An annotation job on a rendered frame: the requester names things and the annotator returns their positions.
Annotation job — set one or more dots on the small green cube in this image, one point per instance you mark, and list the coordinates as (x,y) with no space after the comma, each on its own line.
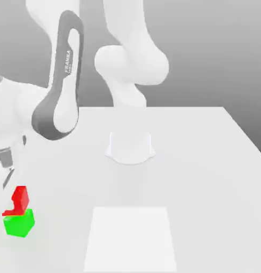
(18,226)

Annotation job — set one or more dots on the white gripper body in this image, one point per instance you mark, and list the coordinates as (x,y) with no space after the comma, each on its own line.
(0,192)

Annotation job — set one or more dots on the small red cube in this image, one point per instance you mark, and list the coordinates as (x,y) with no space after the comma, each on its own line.
(21,198)

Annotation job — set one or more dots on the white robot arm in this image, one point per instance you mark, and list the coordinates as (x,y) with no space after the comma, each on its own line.
(67,85)

